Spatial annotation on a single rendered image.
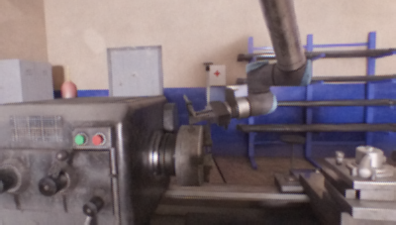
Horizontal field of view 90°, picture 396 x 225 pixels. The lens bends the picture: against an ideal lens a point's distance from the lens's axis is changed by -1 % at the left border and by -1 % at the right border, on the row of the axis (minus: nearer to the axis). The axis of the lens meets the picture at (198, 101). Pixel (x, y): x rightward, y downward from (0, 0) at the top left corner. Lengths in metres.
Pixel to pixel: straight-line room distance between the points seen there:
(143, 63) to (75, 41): 1.51
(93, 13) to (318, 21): 4.21
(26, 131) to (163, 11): 3.63
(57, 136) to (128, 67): 3.51
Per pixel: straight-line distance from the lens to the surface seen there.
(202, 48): 3.91
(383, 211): 0.74
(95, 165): 0.72
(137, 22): 4.34
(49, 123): 0.80
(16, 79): 4.17
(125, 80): 4.24
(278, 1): 0.60
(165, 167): 0.85
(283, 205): 1.14
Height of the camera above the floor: 1.39
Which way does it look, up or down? 5 degrees down
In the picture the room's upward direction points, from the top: 1 degrees counter-clockwise
